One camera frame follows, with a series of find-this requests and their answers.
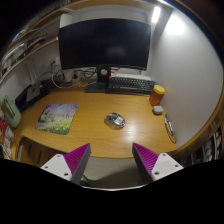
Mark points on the green handled jug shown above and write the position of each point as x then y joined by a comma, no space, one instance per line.
11,112

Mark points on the dark mechanical keyboard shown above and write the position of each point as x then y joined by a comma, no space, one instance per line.
130,85

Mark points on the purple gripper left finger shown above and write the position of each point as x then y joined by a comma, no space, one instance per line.
70,166

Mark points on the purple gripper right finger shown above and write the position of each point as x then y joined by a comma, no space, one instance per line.
153,166

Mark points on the silver pen on desk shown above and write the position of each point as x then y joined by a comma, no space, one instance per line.
169,123

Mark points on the floral landscape mouse pad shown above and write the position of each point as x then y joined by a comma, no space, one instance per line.
56,118

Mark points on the black box with grey device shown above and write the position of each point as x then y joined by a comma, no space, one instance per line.
30,95

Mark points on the orange bottle yellow lid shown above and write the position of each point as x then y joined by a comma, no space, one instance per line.
156,95

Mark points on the small grey square box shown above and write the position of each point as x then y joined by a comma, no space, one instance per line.
157,110

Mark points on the black computer monitor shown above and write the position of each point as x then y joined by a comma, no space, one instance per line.
104,44

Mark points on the transparent grey computer mouse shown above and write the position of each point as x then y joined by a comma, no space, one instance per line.
114,120

